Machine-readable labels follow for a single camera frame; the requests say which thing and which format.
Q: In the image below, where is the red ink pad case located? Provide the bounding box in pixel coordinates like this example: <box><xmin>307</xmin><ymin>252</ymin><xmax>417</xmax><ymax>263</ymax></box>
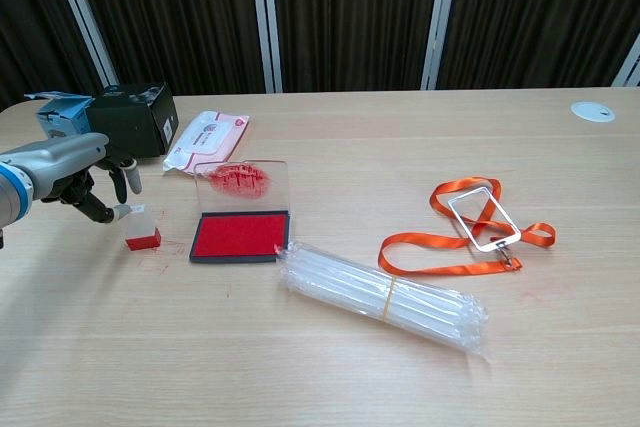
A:
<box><xmin>188</xmin><ymin>160</ymin><xmax>292</xmax><ymax>265</ymax></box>

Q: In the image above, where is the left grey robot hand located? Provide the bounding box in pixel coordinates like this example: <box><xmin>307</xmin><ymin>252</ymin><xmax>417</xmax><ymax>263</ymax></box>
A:
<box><xmin>7</xmin><ymin>132</ymin><xmax>143</xmax><ymax>225</ymax></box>

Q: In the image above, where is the bundle of wrapped clear straws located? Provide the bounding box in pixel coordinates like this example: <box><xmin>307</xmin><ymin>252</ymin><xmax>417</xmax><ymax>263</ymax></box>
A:
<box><xmin>275</xmin><ymin>241</ymin><xmax>490</xmax><ymax>361</ymax></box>

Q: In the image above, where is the blue cardboard box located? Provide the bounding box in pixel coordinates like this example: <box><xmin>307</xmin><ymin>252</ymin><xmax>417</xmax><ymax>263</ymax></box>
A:
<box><xmin>24</xmin><ymin>91</ymin><xmax>94</xmax><ymax>141</ymax></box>

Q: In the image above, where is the white desk cable grommet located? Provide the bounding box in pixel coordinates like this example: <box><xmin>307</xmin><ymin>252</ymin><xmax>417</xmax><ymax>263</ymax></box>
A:
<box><xmin>570</xmin><ymin>100</ymin><xmax>616</xmax><ymax>123</ymax></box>

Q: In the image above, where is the orange lanyard strap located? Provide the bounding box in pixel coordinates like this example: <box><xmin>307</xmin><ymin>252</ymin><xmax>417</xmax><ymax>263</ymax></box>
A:
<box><xmin>377</xmin><ymin>176</ymin><xmax>557</xmax><ymax>277</ymax></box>

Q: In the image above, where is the pink wet wipes pack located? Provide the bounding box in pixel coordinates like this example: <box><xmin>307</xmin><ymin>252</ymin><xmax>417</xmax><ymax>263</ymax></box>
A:
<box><xmin>162</xmin><ymin>110</ymin><xmax>251</xmax><ymax>177</ymax></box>

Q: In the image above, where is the black cardboard box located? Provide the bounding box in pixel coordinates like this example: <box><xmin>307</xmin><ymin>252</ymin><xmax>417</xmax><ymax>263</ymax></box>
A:
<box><xmin>85</xmin><ymin>81</ymin><xmax>180</xmax><ymax>160</ymax></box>

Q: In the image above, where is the clear badge holder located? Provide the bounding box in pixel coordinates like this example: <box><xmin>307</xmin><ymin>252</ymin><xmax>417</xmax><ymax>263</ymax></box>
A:
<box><xmin>447</xmin><ymin>186</ymin><xmax>523</xmax><ymax>253</ymax></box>

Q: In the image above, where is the clear red-based stamp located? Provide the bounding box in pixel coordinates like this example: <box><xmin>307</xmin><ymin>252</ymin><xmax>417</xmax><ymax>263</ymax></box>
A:
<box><xmin>123</xmin><ymin>204</ymin><xmax>163</xmax><ymax>252</ymax></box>

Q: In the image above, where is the yellow rubber band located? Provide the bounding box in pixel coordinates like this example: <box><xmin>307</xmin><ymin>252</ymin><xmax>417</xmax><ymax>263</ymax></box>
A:
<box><xmin>380</xmin><ymin>277</ymin><xmax>399</xmax><ymax>322</ymax></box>

